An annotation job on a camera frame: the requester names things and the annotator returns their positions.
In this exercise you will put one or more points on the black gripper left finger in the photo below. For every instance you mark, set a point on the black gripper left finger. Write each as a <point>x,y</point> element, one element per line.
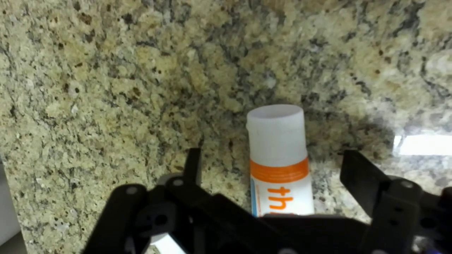
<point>141,216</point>

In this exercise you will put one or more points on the white orange toothpaste tube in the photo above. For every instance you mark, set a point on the white orange toothpaste tube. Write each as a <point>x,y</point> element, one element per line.
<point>280,155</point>

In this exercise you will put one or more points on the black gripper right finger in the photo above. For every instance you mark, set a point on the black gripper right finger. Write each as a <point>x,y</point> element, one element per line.
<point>400,212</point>

